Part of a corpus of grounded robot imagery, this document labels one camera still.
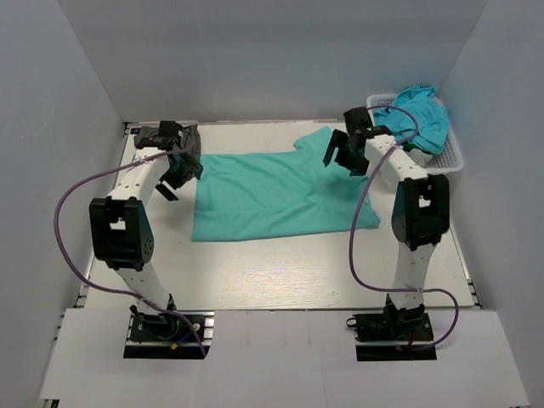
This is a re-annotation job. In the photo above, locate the teal green t-shirt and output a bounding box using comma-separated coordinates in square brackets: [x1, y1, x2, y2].
[192, 127, 381, 242]

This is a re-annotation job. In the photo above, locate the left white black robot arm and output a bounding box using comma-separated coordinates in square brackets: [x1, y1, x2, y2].
[89, 121, 203, 339]

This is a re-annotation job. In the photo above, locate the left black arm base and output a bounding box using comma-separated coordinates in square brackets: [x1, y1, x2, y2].
[123, 305, 215, 360]

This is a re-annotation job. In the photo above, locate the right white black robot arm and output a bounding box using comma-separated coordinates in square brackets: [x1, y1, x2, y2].
[323, 106, 450, 339]

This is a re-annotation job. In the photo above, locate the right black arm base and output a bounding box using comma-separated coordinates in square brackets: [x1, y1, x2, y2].
[346, 305, 437, 362]

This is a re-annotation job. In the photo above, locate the folded dark grey t-shirt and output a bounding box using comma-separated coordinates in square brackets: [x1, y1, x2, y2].
[130, 121, 201, 157]

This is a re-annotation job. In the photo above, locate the grey white cloth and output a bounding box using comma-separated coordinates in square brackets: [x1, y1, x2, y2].
[408, 149, 434, 167]

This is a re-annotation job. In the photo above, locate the light blue t-shirt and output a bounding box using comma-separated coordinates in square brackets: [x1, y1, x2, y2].
[373, 85, 450, 155]

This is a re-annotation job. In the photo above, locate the white plastic basket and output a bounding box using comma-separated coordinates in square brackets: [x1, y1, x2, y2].
[366, 93, 464, 174]

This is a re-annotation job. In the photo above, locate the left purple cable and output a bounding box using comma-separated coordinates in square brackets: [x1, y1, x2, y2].
[54, 127, 209, 358]

